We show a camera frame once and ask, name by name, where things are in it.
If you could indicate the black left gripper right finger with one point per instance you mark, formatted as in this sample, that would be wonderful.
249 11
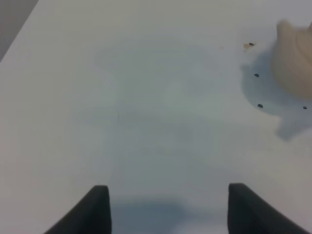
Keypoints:
248 213

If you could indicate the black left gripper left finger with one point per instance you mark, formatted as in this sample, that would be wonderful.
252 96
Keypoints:
91 215

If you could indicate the beige ceramic teapot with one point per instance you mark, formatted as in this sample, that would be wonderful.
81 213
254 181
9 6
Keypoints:
291 61

